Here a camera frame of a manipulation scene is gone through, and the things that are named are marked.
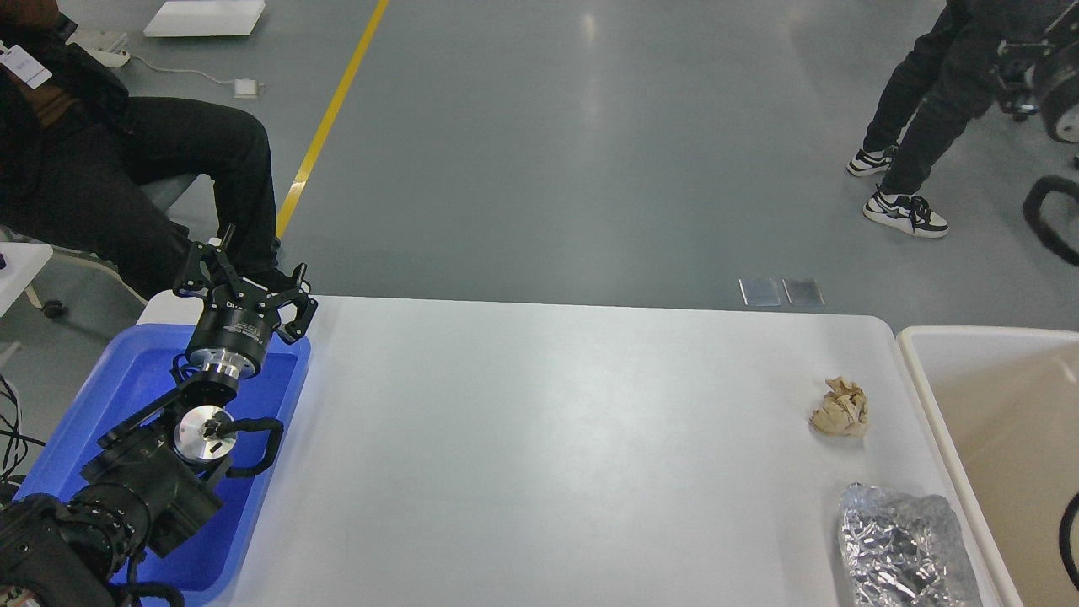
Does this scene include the metal floor plate left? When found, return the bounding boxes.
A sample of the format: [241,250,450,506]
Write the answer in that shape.
[738,277,786,308]

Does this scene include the small white side table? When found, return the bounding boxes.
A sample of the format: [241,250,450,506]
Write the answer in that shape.
[1,242,53,316]

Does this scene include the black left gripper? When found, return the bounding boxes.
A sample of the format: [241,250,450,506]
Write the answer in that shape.
[173,224,319,380]

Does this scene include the crumpled brown paper ball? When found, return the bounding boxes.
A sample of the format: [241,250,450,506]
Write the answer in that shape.
[809,376,868,438]

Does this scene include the person in brown shirt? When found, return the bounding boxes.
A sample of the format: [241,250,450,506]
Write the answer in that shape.
[1,1,293,298]

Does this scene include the blue plastic tray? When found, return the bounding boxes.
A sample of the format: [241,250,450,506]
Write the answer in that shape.
[16,325,311,606]

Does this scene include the crumpled aluminium foil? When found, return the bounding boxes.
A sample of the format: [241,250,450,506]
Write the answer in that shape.
[839,483,983,606]

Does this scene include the beige plastic bin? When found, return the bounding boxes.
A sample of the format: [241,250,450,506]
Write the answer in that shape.
[898,325,1078,606]

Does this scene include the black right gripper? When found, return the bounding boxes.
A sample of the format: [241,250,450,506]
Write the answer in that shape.
[1033,51,1078,143]

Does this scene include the metal floor plate right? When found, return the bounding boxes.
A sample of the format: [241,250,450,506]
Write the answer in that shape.
[782,279,827,308]

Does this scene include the metal floor plate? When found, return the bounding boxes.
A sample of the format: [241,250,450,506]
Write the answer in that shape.
[782,279,827,308]
[738,277,786,308]

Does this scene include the white flat board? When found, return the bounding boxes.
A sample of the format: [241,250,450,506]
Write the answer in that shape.
[142,1,267,38]

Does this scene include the white power adapter with cable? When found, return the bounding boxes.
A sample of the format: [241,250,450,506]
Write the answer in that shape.
[66,27,265,99]

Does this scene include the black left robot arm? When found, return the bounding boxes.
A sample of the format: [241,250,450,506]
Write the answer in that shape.
[3,227,319,606]

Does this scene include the person in dark jeans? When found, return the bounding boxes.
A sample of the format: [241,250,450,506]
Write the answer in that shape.
[846,1,1071,239]

